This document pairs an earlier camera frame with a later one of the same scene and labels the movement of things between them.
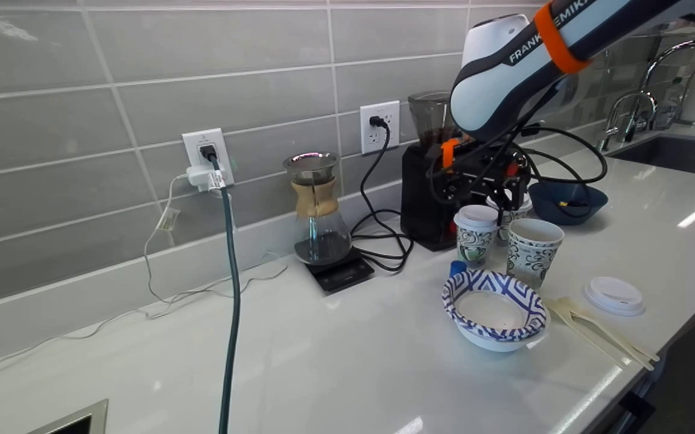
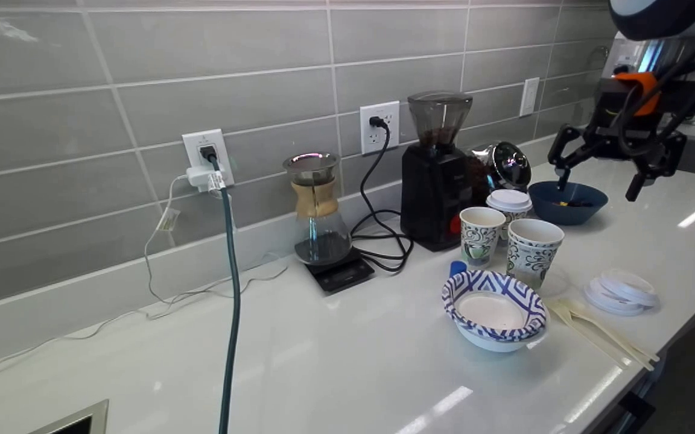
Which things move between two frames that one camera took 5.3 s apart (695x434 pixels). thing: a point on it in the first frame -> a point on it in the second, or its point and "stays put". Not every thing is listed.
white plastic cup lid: x=476 y=215 -> x=620 y=293
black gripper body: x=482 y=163 -> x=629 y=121
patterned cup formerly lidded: x=477 y=248 stays put
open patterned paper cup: x=532 y=248 stays put
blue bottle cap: x=457 y=269 stays put
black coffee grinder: x=425 y=205 stays put
